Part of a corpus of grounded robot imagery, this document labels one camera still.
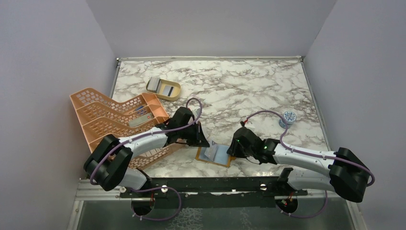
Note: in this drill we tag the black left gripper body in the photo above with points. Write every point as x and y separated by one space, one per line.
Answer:
189 133

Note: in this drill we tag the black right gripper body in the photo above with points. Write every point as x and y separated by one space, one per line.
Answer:
238 150

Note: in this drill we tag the yellow leather card holder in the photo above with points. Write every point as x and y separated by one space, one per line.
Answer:
215 154

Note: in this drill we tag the stack of grey cards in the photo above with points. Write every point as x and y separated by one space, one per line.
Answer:
153 85

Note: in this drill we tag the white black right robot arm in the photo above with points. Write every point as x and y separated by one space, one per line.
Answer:
339 171

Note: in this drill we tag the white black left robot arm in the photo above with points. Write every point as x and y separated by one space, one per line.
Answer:
108 165

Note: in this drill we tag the loose striped card in tray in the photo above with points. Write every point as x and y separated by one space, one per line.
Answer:
167 90

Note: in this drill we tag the beige oval plastic tray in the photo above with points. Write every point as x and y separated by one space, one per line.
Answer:
175 94

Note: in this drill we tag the blue white small jar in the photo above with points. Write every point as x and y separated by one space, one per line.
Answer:
290 118

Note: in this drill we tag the grey deli box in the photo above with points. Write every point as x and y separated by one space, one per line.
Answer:
140 120

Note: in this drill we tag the pink plastic desk organizer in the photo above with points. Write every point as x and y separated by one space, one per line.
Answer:
100 115

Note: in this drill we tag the aluminium table frame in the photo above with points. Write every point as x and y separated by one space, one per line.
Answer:
229 91

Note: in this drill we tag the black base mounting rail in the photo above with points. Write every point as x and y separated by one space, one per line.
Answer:
212 192

